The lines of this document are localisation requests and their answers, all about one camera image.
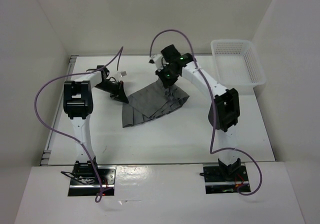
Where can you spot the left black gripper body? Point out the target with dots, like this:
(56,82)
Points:
(109,87)

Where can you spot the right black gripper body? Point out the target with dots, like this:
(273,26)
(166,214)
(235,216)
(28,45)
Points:
(167,74)

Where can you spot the grey pleated skirt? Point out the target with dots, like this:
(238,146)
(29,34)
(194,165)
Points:
(152,102)

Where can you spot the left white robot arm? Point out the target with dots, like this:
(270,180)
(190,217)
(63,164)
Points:
(78,104)

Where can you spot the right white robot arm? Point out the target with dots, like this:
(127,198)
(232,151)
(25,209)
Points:
(224,108)

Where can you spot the white perforated plastic basket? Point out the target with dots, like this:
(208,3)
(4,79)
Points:
(236,63)

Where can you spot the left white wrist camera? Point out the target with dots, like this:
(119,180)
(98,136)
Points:
(120,75)

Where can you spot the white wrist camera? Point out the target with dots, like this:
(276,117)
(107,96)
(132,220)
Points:
(120,75)
(157,61)

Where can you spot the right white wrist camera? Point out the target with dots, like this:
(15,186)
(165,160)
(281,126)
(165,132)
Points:
(157,61)

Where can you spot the aluminium table edge rail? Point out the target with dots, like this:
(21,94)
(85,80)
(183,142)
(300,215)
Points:
(47,149)

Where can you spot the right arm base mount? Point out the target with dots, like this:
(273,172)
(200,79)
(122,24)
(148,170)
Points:
(215,183)

